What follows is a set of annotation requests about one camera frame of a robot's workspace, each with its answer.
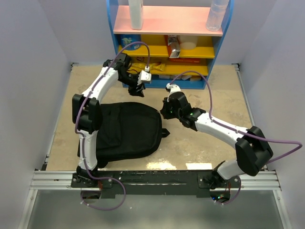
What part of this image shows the orange flat box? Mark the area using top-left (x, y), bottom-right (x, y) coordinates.
top-left (168, 58), bottom-right (201, 63)

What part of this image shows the blue shelf unit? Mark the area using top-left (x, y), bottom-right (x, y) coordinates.
top-left (106, 0), bottom-right (234, 89)

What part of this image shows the aluminium rail frame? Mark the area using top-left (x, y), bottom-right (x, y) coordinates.
top-left (20, 66), bottom-right (292, 229)

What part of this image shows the black backpack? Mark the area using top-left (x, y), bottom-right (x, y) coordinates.
top-left (96, 102), bottom-right (170, 168)

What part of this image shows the yellow chips bag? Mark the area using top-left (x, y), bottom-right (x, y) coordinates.
top-left (132, 57), bottom-right (166, 71)

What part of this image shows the clear plastic bottle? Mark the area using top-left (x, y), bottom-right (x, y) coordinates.
top-left (206, 0), bottom-right (229, 31)

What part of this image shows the silver orange snack bag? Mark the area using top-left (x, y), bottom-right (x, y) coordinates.
top-left (166, 35), bottom-right (181, 58)

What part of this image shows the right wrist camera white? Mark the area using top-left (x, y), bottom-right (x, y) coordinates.
top-left (165, 83), bottom-right (181, 96)

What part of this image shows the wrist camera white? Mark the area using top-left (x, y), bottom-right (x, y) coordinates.
top-left (138, 66), bottom-right (152, 83)
top-left (165, 83), bottom-right (181, 96)

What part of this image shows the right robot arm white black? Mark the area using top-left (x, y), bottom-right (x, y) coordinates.
top-left (160, 92), bottom-right (274, 187)

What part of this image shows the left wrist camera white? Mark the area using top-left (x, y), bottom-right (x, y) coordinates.
top-left (138, 66), bottom-right (152, 83)

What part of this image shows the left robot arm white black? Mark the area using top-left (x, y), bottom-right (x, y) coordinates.
top-left (72, 53), bottom-right (145, 187)

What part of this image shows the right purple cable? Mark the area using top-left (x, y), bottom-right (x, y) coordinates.
top-left (166, 70), bottom-right (303, 206)

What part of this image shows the white carton on shelf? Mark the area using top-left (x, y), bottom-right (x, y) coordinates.
top-left (128, 0), bottom-right (143, 30)

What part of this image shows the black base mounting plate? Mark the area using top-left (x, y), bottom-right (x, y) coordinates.
top-left (71, 170), bottom-right (241, 199)

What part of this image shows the blue round tin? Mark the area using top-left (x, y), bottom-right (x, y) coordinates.
top-left (120, 34), bottom-right (141, 51)

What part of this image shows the white plastic tub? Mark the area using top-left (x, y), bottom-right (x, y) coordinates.
top-left (178, 35), bottom-right (198, 50)

